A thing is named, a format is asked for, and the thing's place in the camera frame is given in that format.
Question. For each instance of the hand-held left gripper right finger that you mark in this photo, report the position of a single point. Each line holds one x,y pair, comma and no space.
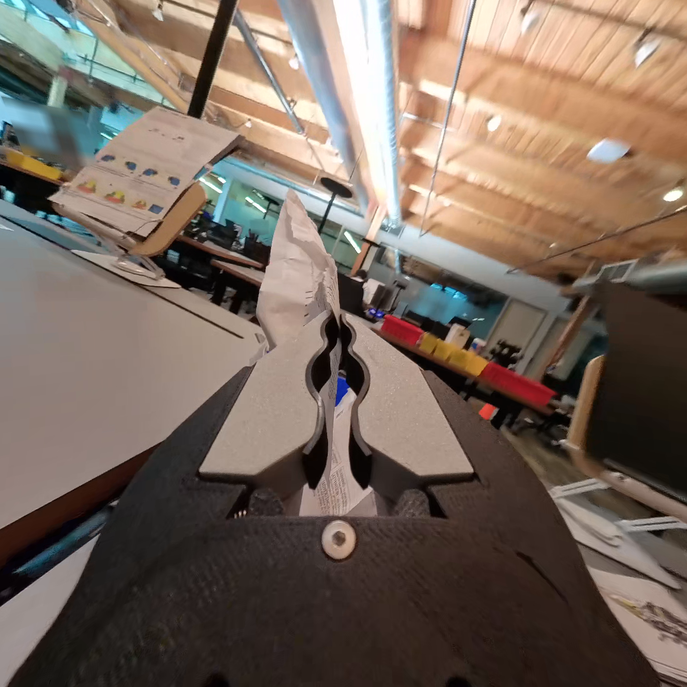
408,418

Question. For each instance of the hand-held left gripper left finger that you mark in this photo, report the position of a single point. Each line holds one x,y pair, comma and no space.
263,418

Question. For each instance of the white printed paper bag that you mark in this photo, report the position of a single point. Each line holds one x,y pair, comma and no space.
295,268

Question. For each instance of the open lego instruction booklet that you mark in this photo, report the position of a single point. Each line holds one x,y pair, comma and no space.
145,155

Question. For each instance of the row of red yellow bins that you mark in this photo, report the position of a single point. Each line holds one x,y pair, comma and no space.
451,368

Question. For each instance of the orange plastic object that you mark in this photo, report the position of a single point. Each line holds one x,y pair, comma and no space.
486,412

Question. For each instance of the cream cardboard box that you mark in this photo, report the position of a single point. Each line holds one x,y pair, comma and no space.
459,335

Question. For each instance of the long red plastic bin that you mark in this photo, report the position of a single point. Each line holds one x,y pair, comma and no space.
515,384

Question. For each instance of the black desk equipment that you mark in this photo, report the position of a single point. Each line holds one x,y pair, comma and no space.
507,352

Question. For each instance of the long grey-top table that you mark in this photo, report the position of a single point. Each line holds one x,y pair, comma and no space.
236,268

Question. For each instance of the wooden book stand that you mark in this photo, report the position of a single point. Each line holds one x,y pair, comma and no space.
177,225

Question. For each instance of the round black ceiling lamp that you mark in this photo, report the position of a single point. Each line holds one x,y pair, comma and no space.
336,185

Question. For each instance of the metal ceiling rod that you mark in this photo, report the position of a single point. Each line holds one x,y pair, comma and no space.
617,236

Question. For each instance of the white ceiling sensor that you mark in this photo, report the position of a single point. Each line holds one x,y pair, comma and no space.
606,150

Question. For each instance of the small yellow plastic bin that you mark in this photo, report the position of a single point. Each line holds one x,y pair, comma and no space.
32,165

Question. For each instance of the black ceiling pole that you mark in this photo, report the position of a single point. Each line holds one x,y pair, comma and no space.
214,53

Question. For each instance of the grey duct with vent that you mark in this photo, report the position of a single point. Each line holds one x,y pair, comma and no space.
638,275

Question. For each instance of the silver ventilation duct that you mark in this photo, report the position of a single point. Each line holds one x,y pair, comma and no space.
316,80

